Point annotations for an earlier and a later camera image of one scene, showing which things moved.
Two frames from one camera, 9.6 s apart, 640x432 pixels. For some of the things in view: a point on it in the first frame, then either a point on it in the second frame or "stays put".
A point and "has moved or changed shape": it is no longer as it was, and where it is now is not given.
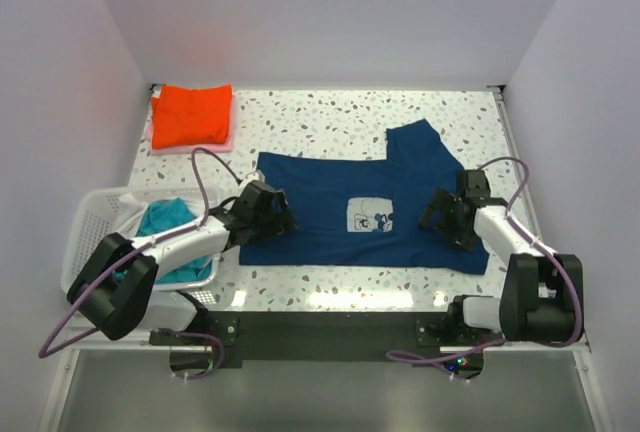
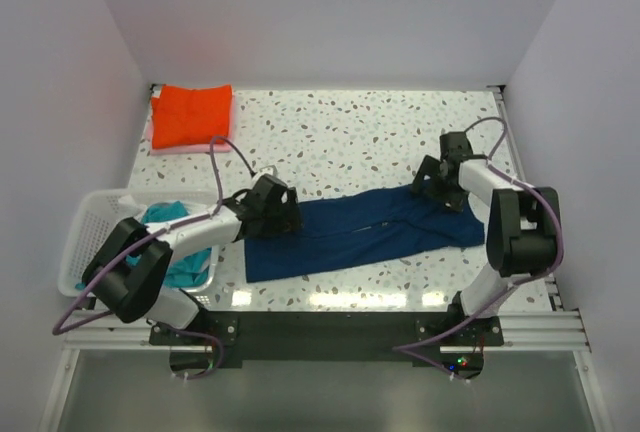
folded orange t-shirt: (188, 116) stays put
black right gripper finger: (433, 213) → (427, 176)
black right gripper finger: (459, 230) → (453, 199)
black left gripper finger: (283, 217) → (294, 212)
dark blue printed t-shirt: (359, 213) has moved or changed shape
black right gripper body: (447, 220) → (439, 189)
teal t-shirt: (165, 215) stays put
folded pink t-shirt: (223, 146) stays put
